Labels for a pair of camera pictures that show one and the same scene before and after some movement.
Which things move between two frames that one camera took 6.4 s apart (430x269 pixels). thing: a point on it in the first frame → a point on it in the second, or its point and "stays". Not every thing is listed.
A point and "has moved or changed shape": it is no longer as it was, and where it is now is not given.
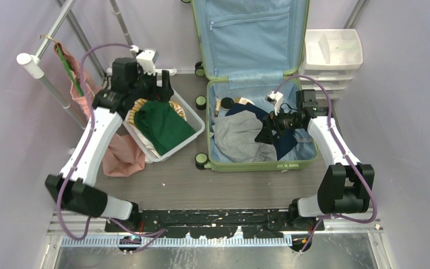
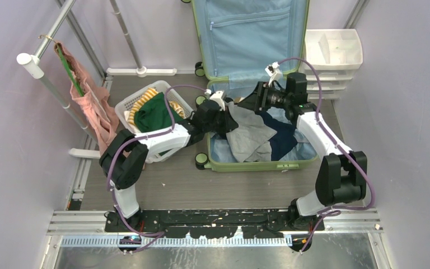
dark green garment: x=164 y=126 stays
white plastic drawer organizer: x=331 y=56 stays
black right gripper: x=272 y=123 → x=258 y=98
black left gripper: x=162 y=93 → x=229 y=123
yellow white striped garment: x=139 y=101 stays
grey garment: x=234 y=136 has moved or changed shape
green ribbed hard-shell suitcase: x=251 y=48 stays
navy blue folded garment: x=282 y=142 stays
